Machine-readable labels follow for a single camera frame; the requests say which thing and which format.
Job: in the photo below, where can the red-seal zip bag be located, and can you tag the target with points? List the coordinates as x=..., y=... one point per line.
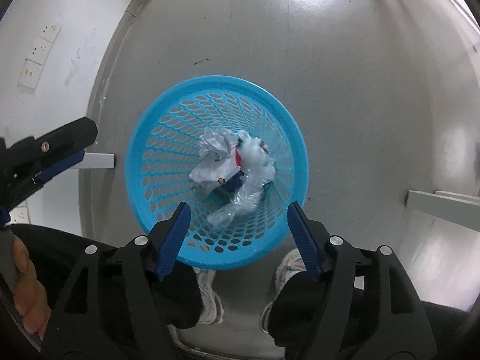
x=221, y=172

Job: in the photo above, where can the white left sneaker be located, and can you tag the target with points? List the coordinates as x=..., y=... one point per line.
x=212, y=296

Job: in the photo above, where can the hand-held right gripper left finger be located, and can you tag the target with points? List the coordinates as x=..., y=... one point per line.
x=174, y=240

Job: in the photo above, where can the white sneaker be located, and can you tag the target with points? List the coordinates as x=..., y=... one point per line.
x=287, y=266
x=212, y=296

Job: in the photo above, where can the crumpled white tissue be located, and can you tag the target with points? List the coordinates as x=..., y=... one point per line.
x=217, y=144

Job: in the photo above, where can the white right sneaker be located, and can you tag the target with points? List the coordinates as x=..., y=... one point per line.
x=287, y=266

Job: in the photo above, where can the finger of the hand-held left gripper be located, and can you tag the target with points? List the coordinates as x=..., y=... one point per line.
x=60, y=165
x=60, y=140

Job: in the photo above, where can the blue perforated plastic basket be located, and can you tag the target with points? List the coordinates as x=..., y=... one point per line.
x=168, y=120

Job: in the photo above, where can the dark blue wrapper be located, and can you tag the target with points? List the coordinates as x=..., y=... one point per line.
x=232, y=185

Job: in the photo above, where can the white wall socket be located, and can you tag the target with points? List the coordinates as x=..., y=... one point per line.
x=18, y=213
x=51, y=30
x=40, y=49

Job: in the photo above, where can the clear plastic wrap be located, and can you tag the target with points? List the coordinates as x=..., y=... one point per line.
x=255, y=165

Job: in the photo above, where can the person's left hand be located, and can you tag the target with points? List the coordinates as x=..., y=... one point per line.
x=30, y=292

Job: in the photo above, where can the white table leg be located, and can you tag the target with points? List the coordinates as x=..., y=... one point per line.
x=98, y=160
x=442, y=206

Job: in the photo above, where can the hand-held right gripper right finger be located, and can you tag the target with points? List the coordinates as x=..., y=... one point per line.
x=304, y=237

